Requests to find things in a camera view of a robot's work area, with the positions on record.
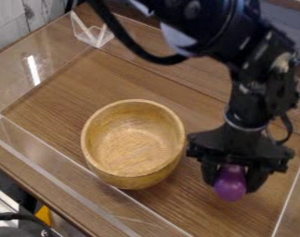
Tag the yellow black device corner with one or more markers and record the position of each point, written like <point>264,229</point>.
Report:
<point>43,215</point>

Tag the clear acrylic corner bracket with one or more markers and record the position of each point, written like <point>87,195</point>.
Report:
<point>95,36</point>

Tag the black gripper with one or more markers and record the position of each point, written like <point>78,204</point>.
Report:
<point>229,146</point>

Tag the purple toy eggplant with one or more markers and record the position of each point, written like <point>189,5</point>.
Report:
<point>230,183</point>

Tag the clear acrylic front wall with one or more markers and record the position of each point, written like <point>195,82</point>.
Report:
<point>98,209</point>

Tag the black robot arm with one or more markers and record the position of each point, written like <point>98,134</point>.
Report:
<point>227,31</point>

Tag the brown wooden bowl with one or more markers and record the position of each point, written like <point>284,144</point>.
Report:
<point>133,142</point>

